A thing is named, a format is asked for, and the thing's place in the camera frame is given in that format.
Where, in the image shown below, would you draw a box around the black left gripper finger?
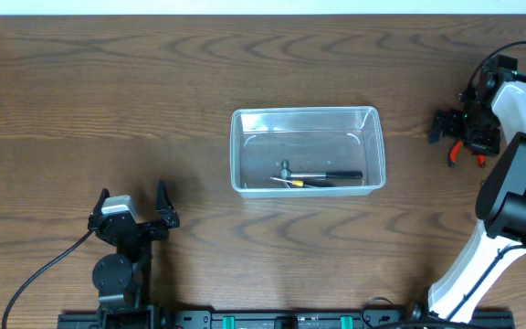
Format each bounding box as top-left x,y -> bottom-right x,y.
90,188 -> 110,216
155,180 -> 176,221

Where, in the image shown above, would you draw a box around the red handled pliers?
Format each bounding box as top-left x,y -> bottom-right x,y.
447,141 -> 486,168

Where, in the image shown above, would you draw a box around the small hammer black handle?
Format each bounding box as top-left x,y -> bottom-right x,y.
280,160 -> 363,179

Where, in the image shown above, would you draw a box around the clear plastic storage container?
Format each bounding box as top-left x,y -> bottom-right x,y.
229,106 -> 386,198

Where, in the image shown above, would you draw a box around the black yellow screwdriver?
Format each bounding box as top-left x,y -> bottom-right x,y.
270,176 -> 334,188

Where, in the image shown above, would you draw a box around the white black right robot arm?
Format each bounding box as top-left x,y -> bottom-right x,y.
424,54 -> 526,323

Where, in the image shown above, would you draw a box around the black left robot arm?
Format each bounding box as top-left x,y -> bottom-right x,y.
88,180 -> 180,328

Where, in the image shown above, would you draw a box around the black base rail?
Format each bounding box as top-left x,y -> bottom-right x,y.
57,304 -> 516,329

